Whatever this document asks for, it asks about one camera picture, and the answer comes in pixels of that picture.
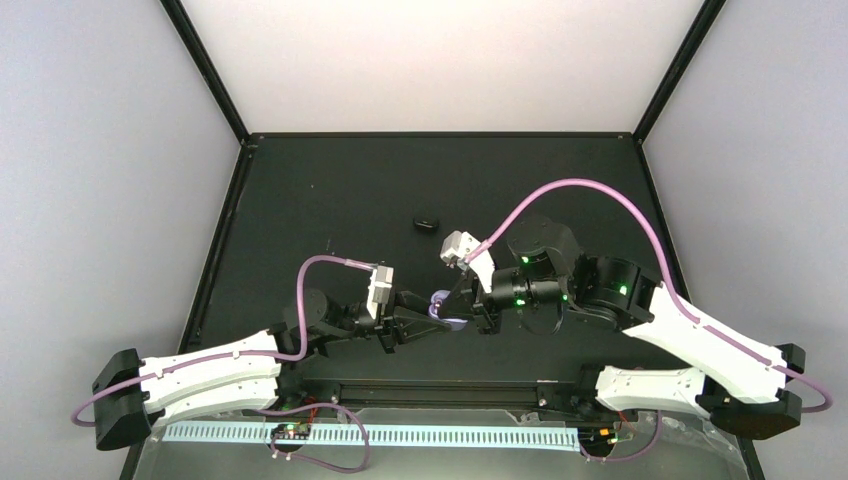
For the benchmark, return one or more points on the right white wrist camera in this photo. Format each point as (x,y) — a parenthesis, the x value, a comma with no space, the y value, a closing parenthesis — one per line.
(461,249)

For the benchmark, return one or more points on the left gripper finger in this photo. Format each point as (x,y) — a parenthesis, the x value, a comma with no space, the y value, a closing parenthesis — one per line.
(412,301)
(411,326)

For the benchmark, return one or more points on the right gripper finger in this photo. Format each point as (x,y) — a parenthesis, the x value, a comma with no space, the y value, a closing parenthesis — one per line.
(457,313)
(454,299)

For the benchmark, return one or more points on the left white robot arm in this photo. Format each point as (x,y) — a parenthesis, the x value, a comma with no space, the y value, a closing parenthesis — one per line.
(133,394)

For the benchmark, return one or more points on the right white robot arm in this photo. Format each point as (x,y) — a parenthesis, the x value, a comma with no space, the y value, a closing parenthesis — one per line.
(735,382)

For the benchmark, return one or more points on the lavender earbud charging case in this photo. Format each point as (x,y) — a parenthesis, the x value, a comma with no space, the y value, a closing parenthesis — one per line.
(439,310)

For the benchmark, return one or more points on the black front rail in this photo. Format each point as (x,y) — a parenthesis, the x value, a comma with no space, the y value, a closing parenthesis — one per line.
(443,394)

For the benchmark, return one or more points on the black earbud charging case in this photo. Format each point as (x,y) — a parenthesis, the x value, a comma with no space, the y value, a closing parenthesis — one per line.
(426,224)

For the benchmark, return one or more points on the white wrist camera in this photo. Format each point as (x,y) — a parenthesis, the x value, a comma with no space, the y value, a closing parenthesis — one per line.
(379,289)
(461,249)

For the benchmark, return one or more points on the small circuit board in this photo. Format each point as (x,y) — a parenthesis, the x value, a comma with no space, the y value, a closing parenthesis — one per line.
(291,432)

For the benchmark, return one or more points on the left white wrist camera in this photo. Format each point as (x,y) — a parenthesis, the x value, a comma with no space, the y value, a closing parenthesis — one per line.
(379,289)

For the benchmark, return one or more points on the white slotted cable duct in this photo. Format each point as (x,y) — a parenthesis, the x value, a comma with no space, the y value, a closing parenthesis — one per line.
(420,436)

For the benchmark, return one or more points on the clear plastic bag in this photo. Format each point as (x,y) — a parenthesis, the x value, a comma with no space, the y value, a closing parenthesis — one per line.
(678,444)

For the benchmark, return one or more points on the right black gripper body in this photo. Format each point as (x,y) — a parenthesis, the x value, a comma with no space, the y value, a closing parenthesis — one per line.
(487,317)

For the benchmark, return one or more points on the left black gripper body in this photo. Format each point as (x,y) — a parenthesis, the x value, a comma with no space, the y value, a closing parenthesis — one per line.
(384,328)

